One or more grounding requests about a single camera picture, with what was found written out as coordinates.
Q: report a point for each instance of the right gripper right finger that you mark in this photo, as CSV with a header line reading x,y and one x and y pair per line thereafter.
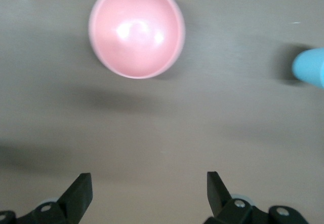
x,y
227,214

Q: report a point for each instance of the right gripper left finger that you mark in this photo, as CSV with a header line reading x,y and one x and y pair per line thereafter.
x,y
65,208

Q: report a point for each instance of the brown table cloth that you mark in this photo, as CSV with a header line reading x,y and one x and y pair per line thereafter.
x,y
162,132

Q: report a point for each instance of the blue plastic cup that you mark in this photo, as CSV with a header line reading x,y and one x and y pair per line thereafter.
x,y
310,65

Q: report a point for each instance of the pink bowl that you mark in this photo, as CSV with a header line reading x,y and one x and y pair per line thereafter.
x,y
136,31

